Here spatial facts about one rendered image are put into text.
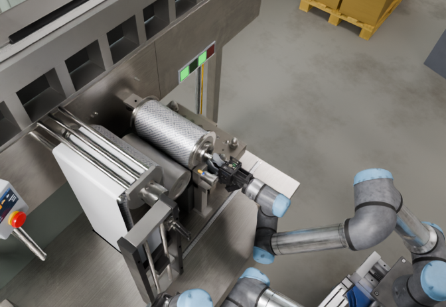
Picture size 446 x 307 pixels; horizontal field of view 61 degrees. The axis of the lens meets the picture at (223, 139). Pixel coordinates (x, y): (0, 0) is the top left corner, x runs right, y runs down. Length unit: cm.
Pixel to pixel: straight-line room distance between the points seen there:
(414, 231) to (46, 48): 124
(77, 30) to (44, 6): 58
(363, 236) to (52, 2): 97
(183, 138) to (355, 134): 209
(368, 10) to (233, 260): 297
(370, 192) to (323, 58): 257
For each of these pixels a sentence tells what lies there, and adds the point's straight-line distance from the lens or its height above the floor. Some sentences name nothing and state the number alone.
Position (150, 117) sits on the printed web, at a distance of 129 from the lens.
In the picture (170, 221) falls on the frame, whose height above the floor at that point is 139.
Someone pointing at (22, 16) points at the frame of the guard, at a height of 201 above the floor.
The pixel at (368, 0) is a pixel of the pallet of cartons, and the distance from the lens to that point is 390.
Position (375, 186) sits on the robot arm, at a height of 133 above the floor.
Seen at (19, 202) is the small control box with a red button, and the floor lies 165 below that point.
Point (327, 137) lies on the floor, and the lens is 303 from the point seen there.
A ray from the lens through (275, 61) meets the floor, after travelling 352.
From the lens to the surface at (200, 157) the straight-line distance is 123.
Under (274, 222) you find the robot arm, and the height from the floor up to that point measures 104.
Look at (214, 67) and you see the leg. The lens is 222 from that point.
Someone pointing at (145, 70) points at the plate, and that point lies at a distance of 138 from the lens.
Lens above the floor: 229
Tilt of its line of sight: 53 degrees down
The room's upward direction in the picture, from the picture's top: 5 degrees clockwise
